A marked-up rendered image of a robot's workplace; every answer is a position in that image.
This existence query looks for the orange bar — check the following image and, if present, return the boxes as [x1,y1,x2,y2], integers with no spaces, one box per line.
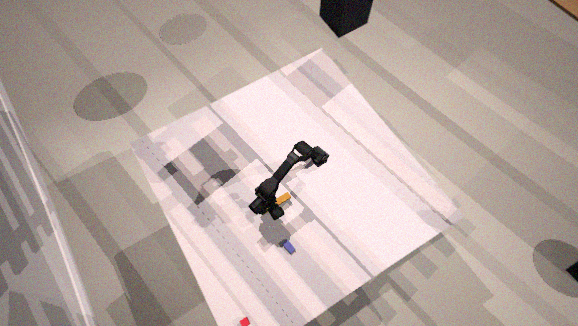
[263,192,291,215]

